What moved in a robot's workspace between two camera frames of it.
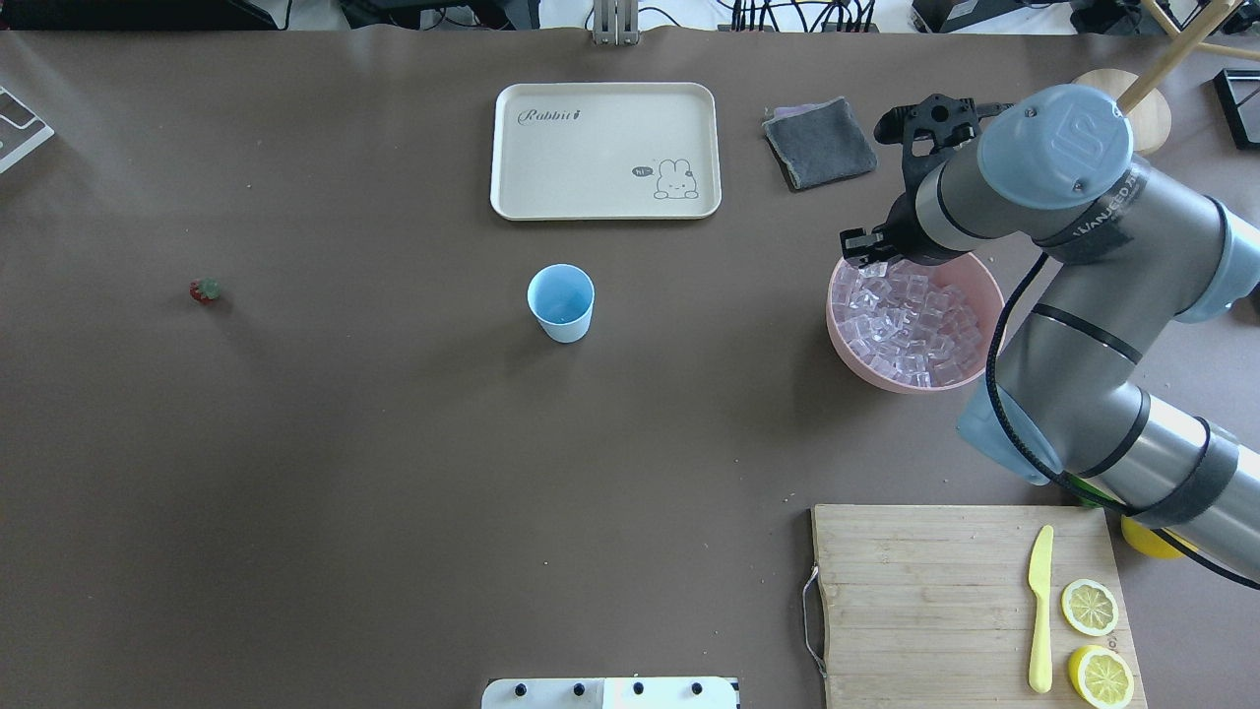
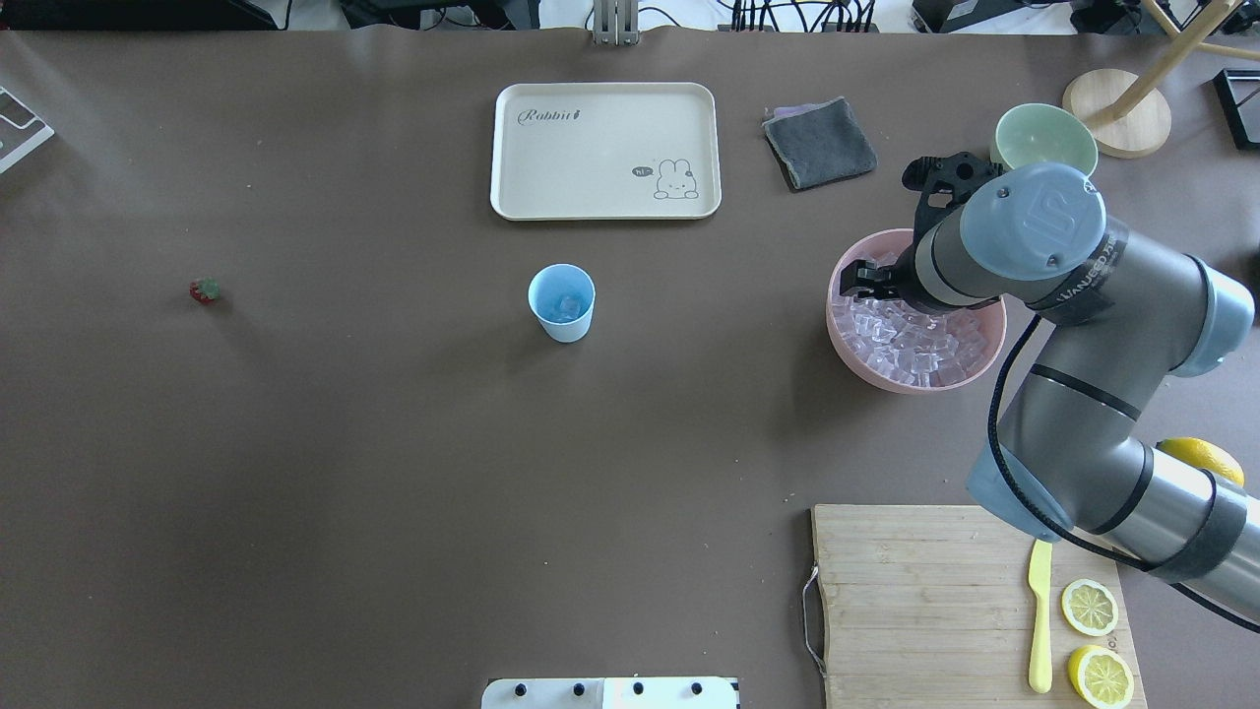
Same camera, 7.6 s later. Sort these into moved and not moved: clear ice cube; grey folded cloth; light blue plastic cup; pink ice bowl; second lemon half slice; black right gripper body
Moved: clear ice cube; black right gripper body
Not moved: light blue plastic cup; pink ice bowl; grey folded cloth; second lemon half slice
